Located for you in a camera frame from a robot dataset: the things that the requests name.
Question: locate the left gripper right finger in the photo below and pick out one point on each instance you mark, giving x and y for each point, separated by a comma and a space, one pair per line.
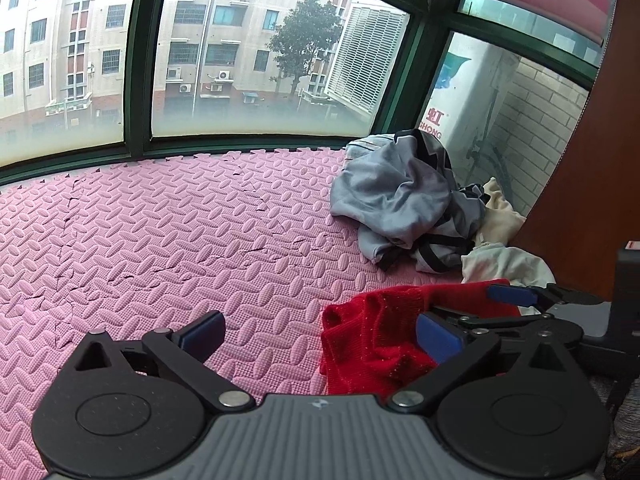
462, 356

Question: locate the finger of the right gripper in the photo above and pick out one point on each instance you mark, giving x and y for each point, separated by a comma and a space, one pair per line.
468, 321
510, 293

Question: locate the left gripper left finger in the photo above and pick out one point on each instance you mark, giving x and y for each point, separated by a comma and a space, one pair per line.
163, 372

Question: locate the red knit garment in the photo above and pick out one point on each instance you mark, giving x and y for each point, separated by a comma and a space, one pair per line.
369, 342

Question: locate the cream white garment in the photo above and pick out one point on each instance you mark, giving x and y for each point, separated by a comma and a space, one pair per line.
492, 257

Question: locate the brown wooden cabinet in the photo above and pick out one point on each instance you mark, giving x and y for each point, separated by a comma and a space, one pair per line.
590, 208

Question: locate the pink foam floor mat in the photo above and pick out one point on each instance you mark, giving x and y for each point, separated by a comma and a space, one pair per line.
156, 244

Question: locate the grey crumpled garment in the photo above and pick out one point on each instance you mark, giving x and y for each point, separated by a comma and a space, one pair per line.
401, 190

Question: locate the dark green window frame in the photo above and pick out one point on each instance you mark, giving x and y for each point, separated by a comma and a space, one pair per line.
86, 82

